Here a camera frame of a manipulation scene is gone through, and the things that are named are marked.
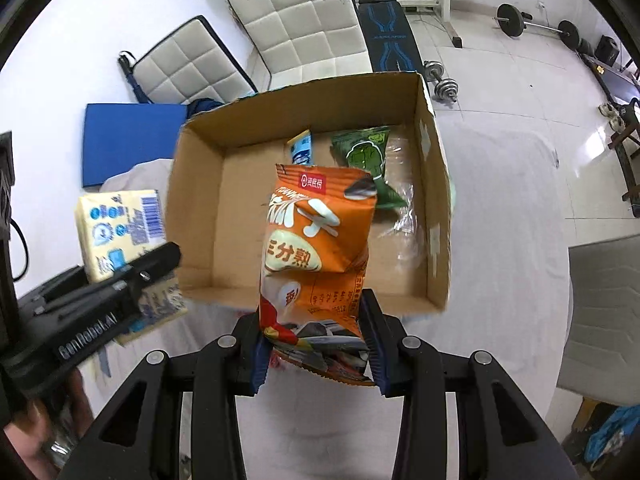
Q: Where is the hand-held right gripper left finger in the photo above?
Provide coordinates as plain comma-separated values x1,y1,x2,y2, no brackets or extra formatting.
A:
62,310,274,480

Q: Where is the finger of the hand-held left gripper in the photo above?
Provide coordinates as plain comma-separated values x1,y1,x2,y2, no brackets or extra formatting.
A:
114,241,183,322

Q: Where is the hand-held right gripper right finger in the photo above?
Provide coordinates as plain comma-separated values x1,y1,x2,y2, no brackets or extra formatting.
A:
359,287,581,480

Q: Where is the yellow tissue pack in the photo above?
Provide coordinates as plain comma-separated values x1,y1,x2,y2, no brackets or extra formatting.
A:
75,189,189,346

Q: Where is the cardboard box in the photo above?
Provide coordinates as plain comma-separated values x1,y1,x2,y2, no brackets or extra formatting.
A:
165,71,453,318

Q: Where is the orange snack packet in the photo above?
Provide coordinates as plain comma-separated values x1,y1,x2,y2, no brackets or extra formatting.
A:
257,162,379,387

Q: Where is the person's left hand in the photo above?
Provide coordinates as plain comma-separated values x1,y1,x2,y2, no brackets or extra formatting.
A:
2,367,96,473

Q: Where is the blue foam mat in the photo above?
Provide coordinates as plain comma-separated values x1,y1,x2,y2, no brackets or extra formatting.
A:
81,102,193,191

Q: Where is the clear plastic wrapper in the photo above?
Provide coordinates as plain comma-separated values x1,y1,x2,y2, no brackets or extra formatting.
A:
377,140,420,262

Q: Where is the green snack packet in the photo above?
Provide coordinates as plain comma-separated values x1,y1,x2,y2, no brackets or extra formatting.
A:
330,126,409,211

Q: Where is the small blue packet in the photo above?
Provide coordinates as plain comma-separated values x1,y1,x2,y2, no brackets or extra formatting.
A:
286,130,316,167

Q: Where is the black folded umbrella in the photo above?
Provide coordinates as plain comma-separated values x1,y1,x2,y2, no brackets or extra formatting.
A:
118,50,145,104

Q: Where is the small white quilted cushion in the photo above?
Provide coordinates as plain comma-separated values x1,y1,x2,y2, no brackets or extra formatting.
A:
131,15,259,106

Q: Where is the blue cloth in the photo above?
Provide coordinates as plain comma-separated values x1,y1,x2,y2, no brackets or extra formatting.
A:
584,404,640,472

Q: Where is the chrome dumbbell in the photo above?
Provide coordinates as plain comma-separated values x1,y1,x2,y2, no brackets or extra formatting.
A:
423,60,459,104

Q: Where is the large white quilted cushion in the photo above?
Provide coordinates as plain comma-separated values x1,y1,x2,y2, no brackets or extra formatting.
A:
226,0,373,93

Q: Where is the black and blue weight bench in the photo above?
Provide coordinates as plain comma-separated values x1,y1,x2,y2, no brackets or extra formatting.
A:
356,0,424,76

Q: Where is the black exercise bench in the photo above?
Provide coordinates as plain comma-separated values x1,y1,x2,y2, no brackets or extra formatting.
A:
579,50,640,206

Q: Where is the pair of white shoes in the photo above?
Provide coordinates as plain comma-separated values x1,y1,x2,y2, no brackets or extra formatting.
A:
598,101,627,129

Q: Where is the black barbell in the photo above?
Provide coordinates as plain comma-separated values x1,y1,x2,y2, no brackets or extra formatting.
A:
496,3,582,52

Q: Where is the black cable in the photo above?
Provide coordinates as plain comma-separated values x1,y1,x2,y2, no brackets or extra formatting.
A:
9,219,29,282

